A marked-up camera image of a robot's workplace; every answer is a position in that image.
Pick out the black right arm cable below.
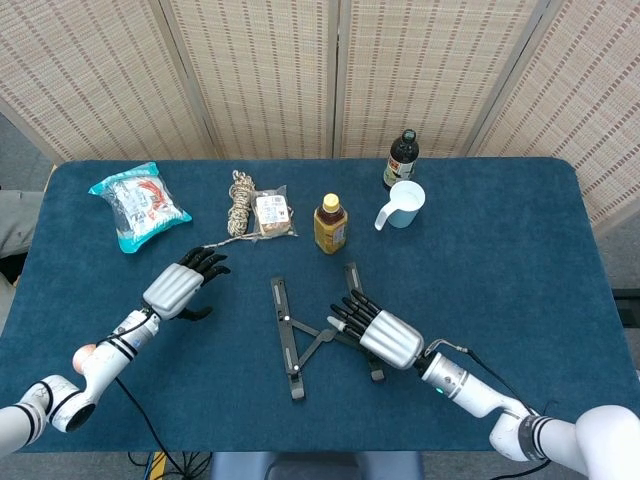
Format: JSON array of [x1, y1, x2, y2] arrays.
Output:
[[424, 338, 559, 417]]

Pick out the teal snack bag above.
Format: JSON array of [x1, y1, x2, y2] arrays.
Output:
[[88, 161, 193, 255]]

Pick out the yellow tea bottle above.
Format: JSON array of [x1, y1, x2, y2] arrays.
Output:
[[313, 192, 349, 256]]

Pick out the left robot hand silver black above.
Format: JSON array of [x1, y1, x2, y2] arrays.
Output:
[[142, 246, 232, 321]]

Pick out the brown egg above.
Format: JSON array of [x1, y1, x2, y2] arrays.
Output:
[[72, 343, 97, 374]]

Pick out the black folding laptop stand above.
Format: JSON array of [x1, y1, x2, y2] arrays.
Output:
[[270, 261, 387, 401]]

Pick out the bamboo folding screen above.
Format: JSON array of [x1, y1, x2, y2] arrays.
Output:
[[0, 0, 640, 236]]

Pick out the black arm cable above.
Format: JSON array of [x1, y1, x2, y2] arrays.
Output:
[[97, 309, 174, 480], [424, 338, 559, 417]]

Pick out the black floor cables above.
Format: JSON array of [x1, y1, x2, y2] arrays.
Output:
[[127, 451, 211, 480]]

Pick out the beige braided rope bundle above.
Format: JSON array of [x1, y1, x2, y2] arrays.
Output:
[[202, 169, 261, 250]]

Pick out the light blue handled cup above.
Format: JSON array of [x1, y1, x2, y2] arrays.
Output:
[[374, 180, 427, 232]]

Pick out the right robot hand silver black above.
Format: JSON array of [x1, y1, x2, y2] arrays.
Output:
[[327, 288, 425, 371]]

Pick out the bread in clear wrapper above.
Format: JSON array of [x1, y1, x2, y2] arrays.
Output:
[[248, 185, 300, 239]]

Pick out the dark sauce bottle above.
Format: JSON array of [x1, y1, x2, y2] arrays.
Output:
[[382, 128, 419, 191]]

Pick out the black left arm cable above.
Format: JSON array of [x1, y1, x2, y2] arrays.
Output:
[[97, 309, 174, 480]]

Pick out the blue table cloth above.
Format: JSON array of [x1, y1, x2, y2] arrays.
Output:
[[0, 157, 634, 454]]

